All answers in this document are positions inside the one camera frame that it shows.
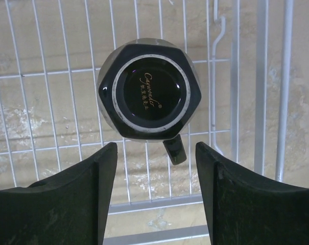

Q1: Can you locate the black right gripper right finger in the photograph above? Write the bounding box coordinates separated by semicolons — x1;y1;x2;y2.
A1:
196;142;309;244

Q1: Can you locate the black mug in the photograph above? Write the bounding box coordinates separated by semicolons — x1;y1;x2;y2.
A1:
97;38;202;165

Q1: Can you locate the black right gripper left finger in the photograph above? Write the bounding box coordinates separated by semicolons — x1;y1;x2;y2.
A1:
0;142;117;244

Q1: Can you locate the white wire dish rack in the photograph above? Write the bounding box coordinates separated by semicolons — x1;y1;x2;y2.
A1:
0;1;284;244

